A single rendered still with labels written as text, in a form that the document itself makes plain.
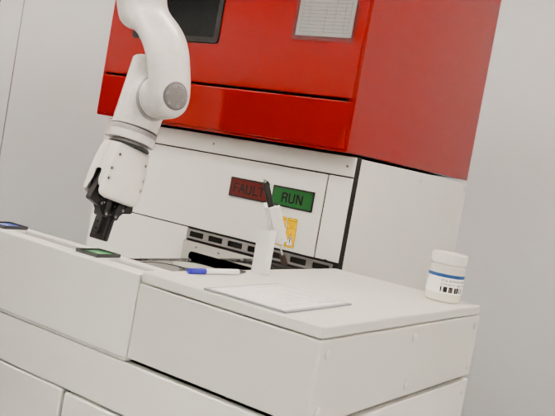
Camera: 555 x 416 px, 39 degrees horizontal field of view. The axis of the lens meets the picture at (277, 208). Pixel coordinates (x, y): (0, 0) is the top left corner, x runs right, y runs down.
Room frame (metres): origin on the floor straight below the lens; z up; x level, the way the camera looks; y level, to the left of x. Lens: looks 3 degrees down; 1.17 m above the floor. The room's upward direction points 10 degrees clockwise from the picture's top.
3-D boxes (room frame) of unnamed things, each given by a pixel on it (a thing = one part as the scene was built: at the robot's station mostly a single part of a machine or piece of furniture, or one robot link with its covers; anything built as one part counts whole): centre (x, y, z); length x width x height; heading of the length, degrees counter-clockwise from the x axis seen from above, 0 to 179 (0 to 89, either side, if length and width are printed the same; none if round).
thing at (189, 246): (1.88, 0.04, 0.89); 0.44 x 0.02 x 0.10; 56
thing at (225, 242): (1.89, 0.03, 0.96); 0.44 x 0.01 x 0.02; 56
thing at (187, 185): (1.99, 0.18, 1.02); 0.82 x 0.03 x 0.40; 56
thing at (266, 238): (1.47, 0.00, 1.03); 0.06 x 0.04 x 0.13; 146
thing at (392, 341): (1.40, -0.12, 0.89); 0.62 x 0.35 x 0.14; 146
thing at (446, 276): (1.53, -0.35, 1.01); 0.07 x 0.07 x 0.10
